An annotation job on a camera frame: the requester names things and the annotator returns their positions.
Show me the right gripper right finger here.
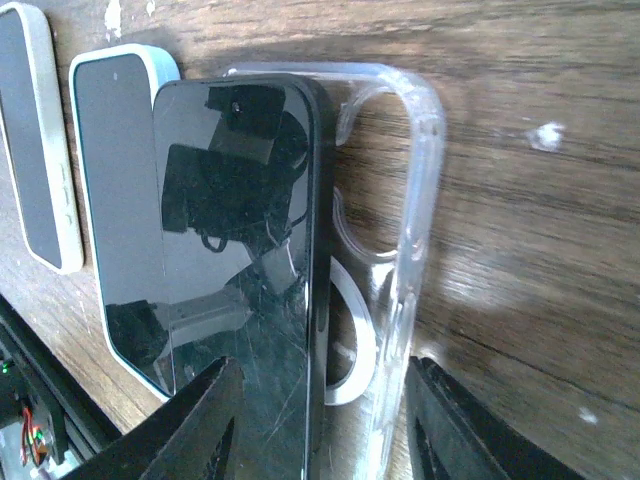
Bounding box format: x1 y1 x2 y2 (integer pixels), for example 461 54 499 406
406 356 581 479

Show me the white phone case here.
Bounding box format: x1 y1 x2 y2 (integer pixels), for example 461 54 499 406
1 1 84 275

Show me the light blue phone case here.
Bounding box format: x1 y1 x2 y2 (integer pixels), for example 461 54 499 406
68 43 182 404

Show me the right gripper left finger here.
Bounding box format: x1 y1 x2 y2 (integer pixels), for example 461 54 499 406
66 357 244 479

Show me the clear magsafe phone case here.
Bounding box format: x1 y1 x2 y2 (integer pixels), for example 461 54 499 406
224 62 446 479

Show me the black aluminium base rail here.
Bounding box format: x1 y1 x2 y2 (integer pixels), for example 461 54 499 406
1 299 122 479

